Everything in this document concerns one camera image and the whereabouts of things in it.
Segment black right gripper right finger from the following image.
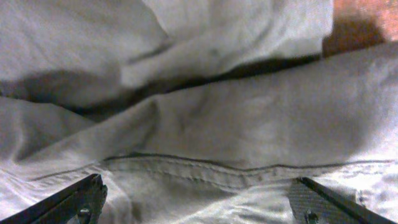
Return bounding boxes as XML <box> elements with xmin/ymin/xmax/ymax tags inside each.
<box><xmin>288</xmin><ymin>177</ymin><xmax>395</xmax><ymax>224</ymax></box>

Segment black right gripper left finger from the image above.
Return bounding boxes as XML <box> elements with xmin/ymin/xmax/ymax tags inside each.
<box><xmin>1</xmin><ymin>174</ymin><xmax>108</xmax><ymax>224</ymax></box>

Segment grey shorts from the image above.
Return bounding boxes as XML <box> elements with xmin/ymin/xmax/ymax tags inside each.
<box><xmin>1</xmin><ymin>0</ymin><xmax>397</xmax><ymax>223</ymax></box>

